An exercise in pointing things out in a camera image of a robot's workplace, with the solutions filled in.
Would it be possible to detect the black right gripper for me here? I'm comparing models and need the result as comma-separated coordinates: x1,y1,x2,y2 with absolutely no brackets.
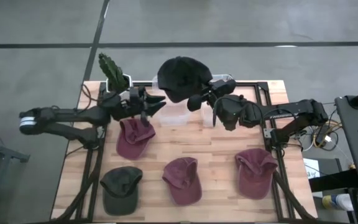
186,79,262,131

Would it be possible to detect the white plant pot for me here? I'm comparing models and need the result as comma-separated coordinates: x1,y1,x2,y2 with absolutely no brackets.
106,73,133,101

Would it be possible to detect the white bottle yellow cap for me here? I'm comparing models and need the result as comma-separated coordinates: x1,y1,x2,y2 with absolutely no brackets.
321,193,356,212

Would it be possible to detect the white paper sheet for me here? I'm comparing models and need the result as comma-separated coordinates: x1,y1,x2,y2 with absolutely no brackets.
303,157,322,180

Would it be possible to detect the yellow cable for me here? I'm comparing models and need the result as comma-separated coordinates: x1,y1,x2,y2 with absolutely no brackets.
313,121,343,149

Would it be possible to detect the black metal table frame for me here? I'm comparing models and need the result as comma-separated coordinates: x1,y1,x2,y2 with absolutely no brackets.
53,80,319,224

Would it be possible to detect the dark green baseball cap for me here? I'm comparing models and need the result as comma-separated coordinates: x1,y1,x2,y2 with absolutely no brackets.
99,166,144,216

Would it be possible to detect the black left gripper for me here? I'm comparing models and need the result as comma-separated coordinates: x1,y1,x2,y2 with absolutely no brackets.
99,85,167,127

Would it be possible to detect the black stand base box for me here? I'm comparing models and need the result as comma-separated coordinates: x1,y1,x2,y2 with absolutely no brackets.
308,158,358,193

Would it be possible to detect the black baseball cap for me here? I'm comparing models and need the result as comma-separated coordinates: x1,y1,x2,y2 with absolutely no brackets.
157,55,213,103

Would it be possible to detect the green cactus plant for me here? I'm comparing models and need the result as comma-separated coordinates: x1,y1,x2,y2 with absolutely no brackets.
98,52,129,93

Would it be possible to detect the black power brick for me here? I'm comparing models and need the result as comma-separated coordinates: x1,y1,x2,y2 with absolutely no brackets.
317,124,331,144

